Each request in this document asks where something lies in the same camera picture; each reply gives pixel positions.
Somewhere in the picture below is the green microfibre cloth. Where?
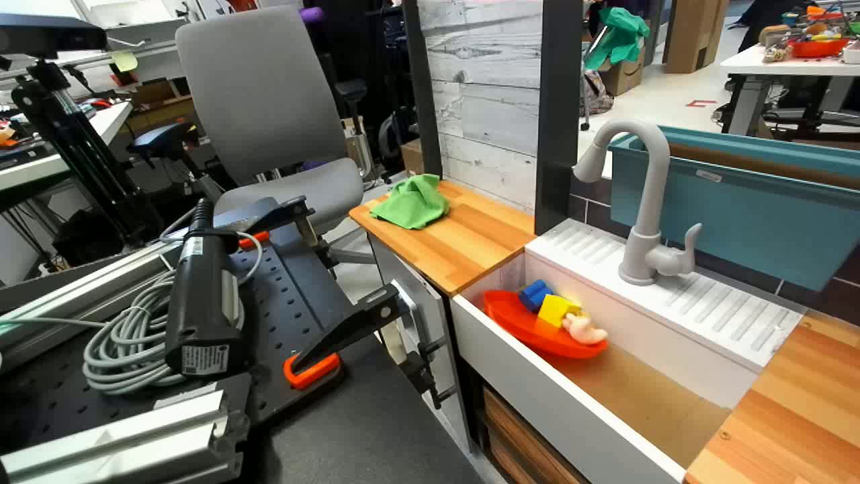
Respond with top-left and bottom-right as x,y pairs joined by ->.
370,172 -> 455,233

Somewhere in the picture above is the black clamp with orange grip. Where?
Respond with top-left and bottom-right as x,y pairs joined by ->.
281,280 -> 441,405

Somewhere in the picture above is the blue toy block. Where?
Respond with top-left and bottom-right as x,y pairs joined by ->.
518,276 -> 555,315

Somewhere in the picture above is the orange plastic plate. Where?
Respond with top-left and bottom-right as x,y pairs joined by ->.
479,288 -> 612,365

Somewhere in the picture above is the white sink basin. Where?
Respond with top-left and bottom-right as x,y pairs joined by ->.
449,215 -> 807,484

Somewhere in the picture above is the yellow toy block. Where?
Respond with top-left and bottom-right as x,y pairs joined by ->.
535,294 -> 586,332

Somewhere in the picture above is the black perforated mounting board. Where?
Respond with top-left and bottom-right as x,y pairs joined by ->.
0,224 -> 361,453

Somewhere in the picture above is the small black clamp orange trigger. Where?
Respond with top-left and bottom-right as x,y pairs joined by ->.
190,197 -> 318,254

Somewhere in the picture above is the white and pink toy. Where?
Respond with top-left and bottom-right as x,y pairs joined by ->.
563,313 -> 609,348

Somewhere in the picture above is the brown wooden cabinet drawer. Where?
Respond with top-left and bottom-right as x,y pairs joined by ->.
479,385 -> 586,484

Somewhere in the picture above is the grey office chair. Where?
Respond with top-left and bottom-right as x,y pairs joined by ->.
131,5 -> 378,266

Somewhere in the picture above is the grey kitchen faucet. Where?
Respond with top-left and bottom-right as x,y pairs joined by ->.
571,118 -> 706,288

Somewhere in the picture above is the black box-shaped device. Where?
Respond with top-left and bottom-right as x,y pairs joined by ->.
164,198 -> 250,380

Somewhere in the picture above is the green bag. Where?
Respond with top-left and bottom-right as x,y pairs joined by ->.
582,5 -> 653,76

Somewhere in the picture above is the teal plastic bin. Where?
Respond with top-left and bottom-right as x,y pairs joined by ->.
608,124 -> 860,294

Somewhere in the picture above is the cardboard box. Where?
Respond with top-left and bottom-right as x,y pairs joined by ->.
660,0 -> 730,76

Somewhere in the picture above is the black tripod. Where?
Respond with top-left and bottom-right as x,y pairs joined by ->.
8,59 -> 170,245

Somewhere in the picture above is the short aluminium extrusion bar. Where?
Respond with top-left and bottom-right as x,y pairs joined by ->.
0,380 -> 244,484

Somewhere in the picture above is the white table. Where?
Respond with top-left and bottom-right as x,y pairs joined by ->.
721,42 -> 860,137

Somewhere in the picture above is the white desk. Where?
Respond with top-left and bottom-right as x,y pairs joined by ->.
0,98 -> 135,197

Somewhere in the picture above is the pile of colourful toys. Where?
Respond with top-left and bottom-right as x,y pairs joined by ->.
757,3 -> 860,65

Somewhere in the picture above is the black flat panel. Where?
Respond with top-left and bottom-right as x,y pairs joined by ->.
0,10 -> 111,59

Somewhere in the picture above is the black vertical post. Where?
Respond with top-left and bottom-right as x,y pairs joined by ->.
533,0 -> 586,236

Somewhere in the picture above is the grey coiled cable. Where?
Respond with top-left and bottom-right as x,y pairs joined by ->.
80,232 -> 265,397

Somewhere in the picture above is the long aluminium rail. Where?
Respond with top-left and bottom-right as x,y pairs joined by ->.
0,236 -> 197,338

